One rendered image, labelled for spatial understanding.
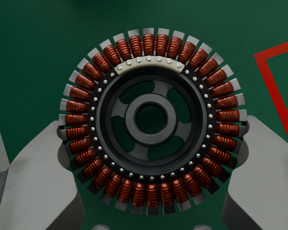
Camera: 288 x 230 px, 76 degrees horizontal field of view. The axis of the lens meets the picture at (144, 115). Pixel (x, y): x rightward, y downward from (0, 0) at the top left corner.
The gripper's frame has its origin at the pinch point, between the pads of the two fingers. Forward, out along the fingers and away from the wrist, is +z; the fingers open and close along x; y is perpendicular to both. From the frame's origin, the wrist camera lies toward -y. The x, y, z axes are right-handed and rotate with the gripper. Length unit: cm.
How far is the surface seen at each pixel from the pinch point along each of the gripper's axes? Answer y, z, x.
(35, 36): -4.6, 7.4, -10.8
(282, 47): -2.8, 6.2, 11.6
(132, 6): -6.6, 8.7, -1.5
